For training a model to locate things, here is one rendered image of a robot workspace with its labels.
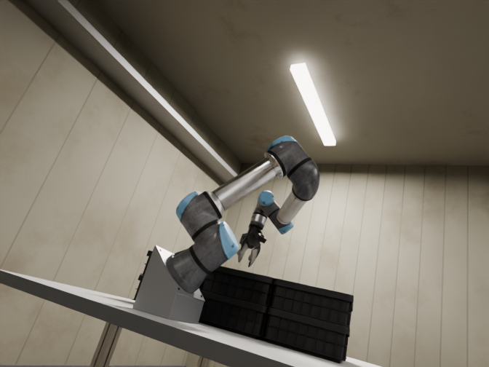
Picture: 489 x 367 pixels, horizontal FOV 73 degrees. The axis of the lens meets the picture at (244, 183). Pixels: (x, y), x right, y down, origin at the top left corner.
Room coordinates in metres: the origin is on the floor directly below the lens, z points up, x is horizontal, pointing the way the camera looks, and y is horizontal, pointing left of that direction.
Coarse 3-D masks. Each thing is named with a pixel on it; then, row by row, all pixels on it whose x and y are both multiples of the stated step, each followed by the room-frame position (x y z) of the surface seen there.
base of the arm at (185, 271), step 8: (192, 248) 1.15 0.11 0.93; (176, 256) 1.16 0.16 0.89; (184, 256) 1.15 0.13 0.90; (192, 256) 1.14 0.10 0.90; (168, 264) 1.16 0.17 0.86; (176, 264) 1.14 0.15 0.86; (184, 264) 1.14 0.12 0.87; (192, 264) 1.14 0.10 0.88; (200, 264) 1.14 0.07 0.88; (176, 272) 1.14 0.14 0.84; (184, 272) 1.14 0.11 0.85; (192, 272) 1.15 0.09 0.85; (200, 272) 1.15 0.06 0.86; (208, 272) 1.17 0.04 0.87; (176, 280) 1.15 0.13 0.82; (184, 280) 1.15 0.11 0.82; (192, 280) 1.16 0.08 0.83; (200, 280) 1.18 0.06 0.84; (184, 288) 1.16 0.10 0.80; (192, 288) 1.18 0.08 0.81
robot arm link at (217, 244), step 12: (204, 228) 1.12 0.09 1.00; (216, 228) 1.12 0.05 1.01; (228, 228) 1.16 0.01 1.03; (204, 240) 1.12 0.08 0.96; (216, 240) 1.11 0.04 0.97; (228, 240) 1.10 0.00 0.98; (204, 252) 1.12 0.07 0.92; (216, 252) 1.12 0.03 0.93; (228, 252) 1.12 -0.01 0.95; (204, 264) 1.14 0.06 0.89; (216, 264) 1.15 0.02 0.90
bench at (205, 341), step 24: (24, 288) 1.22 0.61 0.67; (48, 288) 1.16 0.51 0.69; (72, 288) 1.39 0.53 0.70; (96, 312) 1.03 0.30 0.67; (120, 312) 0.98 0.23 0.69; (144, 312) 1.12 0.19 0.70; (168, 336) 0.89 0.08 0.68; (192, 336) 0.86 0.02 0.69; (216, 336) 0.94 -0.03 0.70; (240, 336) 1.23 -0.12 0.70; (96, 360) 1.80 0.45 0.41; (216, 360) 0.82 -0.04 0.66; (240, 360) 0.79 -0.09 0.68; (264, 360) 0.76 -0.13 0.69; (288, 360) 0.81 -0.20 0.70; (312, 360) 1.02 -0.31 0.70; (360, 360) 2.12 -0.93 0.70
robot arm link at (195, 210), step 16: (272, 144) 1.12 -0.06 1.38; (288, 144) 1.10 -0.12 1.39; (272, 160) 1.11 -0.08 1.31; (288, 160) 1.11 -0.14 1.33; (304, 160) 1.10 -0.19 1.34; (240, 176) 1.13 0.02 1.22; (256, 176) 1.13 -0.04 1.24; (272, 176) 1.14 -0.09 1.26; (288, 176) 1.15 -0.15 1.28; (192, 192) 1.14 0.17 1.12; (208, 192) 1.13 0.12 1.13; (224, 192) 1.13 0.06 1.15; (240, 192) 1.14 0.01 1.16; (176, 208) 1.16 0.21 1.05; (192, 208) 1.12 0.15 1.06; (208, 208) 1.12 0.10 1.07; (224, 208) 1.16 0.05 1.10; (192, 224) 1.13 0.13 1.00
